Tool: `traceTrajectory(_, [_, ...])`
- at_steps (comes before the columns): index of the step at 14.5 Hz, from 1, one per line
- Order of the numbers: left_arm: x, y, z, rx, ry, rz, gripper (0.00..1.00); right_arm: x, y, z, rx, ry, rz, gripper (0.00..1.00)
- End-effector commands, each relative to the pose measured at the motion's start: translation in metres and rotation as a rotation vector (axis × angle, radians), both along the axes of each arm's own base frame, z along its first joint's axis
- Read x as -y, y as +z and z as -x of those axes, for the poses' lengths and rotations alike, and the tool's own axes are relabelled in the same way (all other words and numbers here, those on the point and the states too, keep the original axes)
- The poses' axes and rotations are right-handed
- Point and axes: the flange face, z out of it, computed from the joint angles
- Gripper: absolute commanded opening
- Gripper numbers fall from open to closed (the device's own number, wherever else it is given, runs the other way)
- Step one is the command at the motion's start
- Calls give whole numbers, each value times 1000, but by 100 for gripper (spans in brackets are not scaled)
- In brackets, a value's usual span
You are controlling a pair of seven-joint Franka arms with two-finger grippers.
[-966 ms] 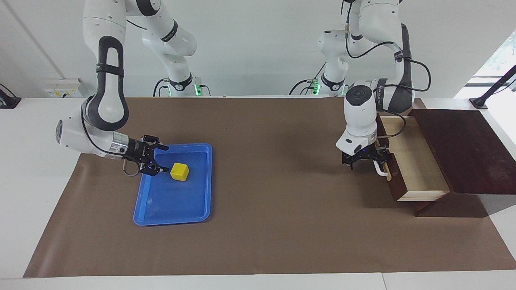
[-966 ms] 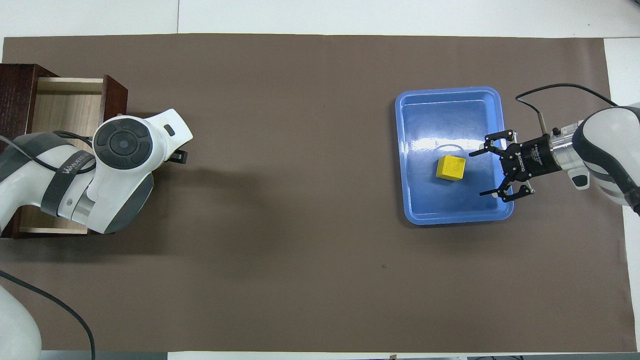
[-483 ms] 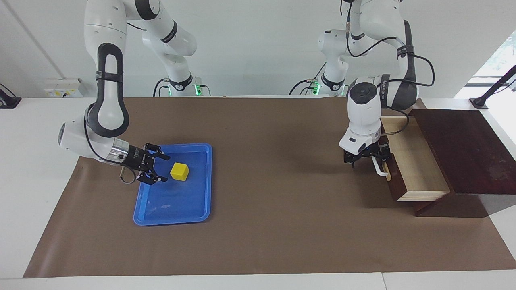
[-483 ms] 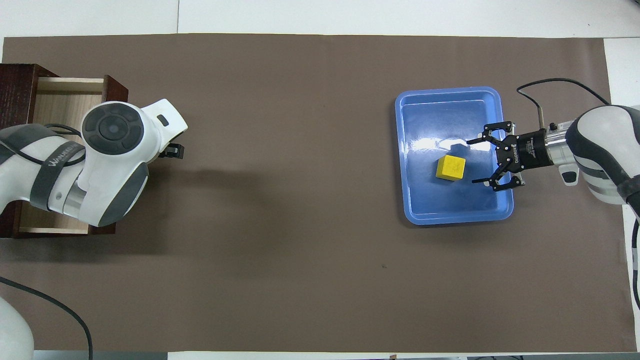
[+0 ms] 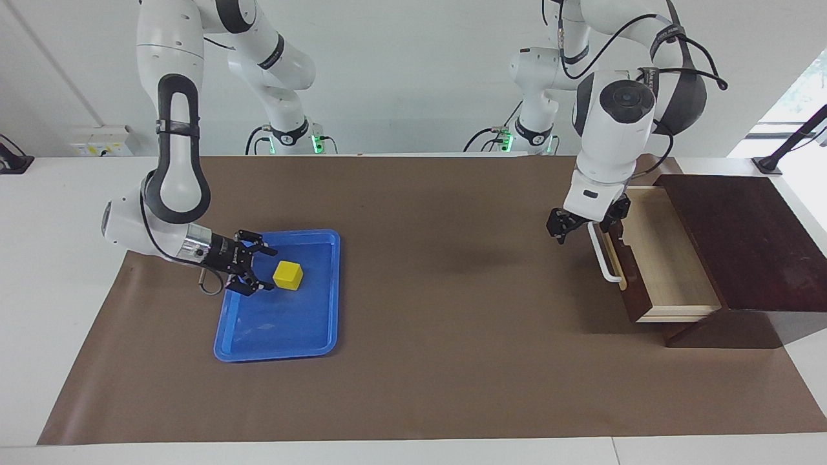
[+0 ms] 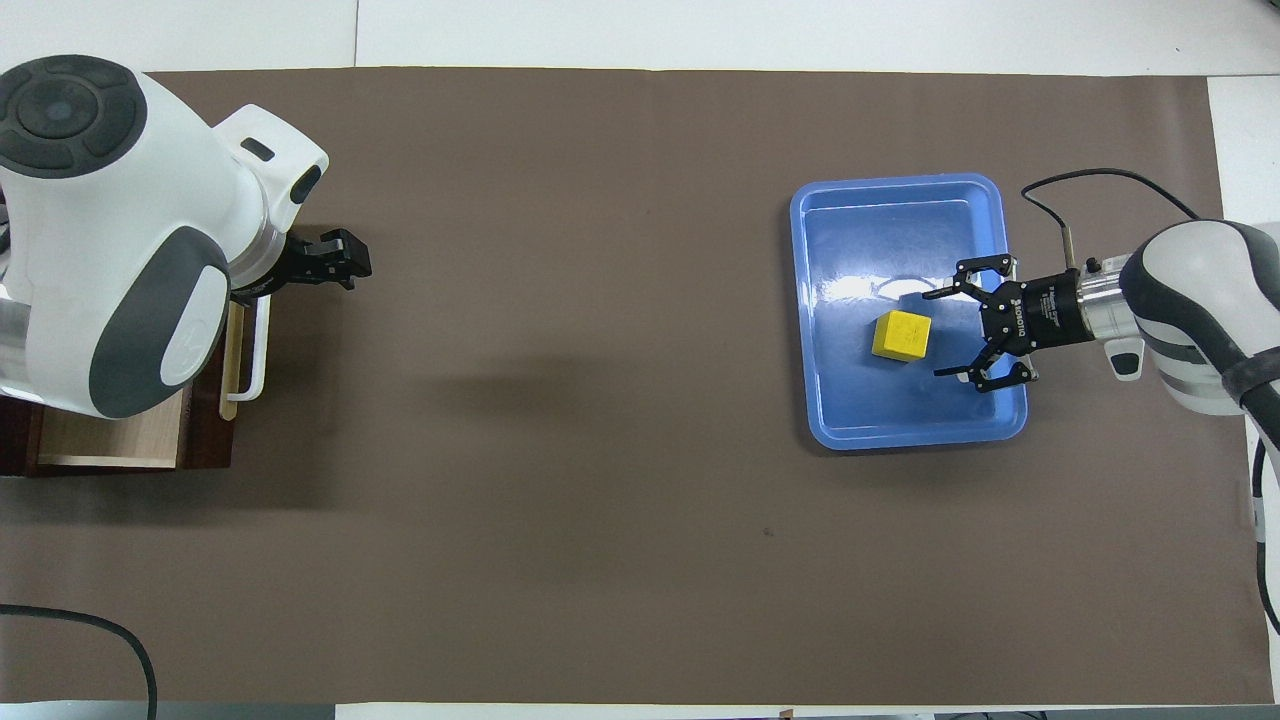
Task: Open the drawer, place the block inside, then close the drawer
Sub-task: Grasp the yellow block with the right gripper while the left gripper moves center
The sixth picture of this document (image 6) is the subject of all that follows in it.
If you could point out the yellow cube block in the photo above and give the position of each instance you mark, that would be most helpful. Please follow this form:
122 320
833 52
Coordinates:
900 335

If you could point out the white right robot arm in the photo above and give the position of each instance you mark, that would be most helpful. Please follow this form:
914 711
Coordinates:
1190 300

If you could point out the brown paper table mat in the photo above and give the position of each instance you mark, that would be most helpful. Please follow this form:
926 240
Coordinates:
600 400

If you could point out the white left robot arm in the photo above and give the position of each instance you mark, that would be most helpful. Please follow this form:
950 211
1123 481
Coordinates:
110 220

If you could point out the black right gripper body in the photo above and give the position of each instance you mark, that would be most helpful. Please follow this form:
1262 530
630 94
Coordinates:
1035 312

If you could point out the dark wooden drawer cabinet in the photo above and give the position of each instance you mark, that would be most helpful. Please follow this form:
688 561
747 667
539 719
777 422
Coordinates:
18 440

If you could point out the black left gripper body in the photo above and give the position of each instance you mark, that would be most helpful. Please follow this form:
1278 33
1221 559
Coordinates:
295 262

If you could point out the blue plastic tray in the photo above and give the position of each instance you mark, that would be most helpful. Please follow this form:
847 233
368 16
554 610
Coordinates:
880 410

